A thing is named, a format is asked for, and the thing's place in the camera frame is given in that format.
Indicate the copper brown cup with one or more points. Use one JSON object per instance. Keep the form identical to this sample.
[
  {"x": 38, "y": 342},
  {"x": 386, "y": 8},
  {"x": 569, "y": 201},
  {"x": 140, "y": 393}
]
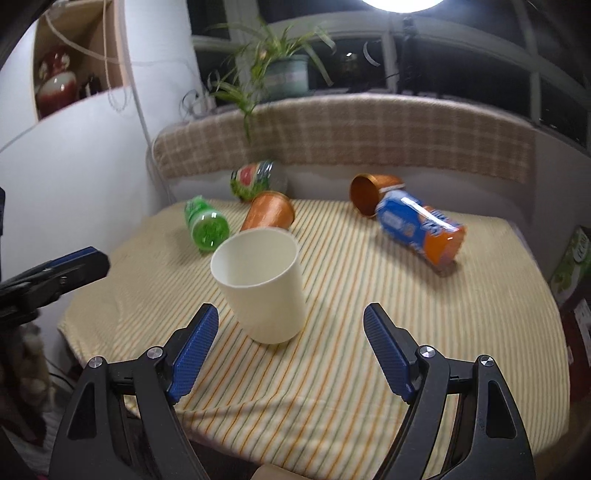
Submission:
[{"x": 369, "y": 191}]

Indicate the blue orange snack packet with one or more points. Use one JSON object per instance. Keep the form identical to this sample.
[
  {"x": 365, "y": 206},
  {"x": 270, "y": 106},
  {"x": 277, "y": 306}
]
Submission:
[{"x": 418, "y": 230}]

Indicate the green white carton box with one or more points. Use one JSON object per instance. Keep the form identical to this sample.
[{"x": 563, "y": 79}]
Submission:
[{"x": 572, "y": 261}]

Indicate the plaid beige cushion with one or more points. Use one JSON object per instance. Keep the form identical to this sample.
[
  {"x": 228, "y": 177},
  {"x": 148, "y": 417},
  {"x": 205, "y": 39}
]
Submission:
[{"x": 369, "y": 138}]

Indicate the cream white cup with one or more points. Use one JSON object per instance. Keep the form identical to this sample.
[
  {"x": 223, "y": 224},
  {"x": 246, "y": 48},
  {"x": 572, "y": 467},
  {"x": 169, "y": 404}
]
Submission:
[{"x": 261, "y": 286}]

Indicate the bright round lamp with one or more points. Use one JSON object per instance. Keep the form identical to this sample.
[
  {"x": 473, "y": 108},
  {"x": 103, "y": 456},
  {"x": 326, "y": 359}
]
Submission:
[{"x": 399, "y": 3}]

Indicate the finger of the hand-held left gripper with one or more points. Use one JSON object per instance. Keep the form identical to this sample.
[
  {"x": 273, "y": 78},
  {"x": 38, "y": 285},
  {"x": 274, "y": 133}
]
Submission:
[{"x": 69, "y": 267}]

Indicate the striped yellow tablecloth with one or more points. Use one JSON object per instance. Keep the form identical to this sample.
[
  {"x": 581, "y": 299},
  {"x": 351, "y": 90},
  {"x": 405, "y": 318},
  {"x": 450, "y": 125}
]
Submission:
[{"x": 346, "y": 346}]

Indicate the green plastic bottle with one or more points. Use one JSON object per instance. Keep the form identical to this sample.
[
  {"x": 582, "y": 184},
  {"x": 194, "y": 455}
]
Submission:
[{"x": 205, "y": 226}]

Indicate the potted spider plant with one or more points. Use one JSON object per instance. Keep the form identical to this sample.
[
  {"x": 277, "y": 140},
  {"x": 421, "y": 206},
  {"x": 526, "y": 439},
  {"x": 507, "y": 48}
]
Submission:
[{"x": 277, "y": 64}]

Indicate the red green label bottle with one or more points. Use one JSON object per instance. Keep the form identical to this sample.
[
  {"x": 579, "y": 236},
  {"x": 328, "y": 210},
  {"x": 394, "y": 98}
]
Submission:
[{"x": 254, "y": 180}]

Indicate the orange cup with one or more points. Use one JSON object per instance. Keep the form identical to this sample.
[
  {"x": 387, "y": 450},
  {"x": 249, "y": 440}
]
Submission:
[{"x": 269, "y": 211}]

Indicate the small black bottle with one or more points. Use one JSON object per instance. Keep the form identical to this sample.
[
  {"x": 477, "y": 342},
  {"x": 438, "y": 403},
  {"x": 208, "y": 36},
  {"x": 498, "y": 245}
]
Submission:
[{"x": 91, "y": 85}]

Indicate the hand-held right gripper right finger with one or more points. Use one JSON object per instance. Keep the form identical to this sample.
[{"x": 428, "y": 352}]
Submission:
[{"x": 385, "y": 350}]

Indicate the red white ceramic vase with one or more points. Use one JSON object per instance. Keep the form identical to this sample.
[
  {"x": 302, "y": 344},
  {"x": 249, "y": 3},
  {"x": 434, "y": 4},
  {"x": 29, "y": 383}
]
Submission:
[{"x": 55, "y": 85}]

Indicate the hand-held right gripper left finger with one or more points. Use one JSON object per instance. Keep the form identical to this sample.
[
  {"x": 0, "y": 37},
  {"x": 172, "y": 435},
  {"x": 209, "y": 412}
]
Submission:
[{"x": 196, "y": 348}]

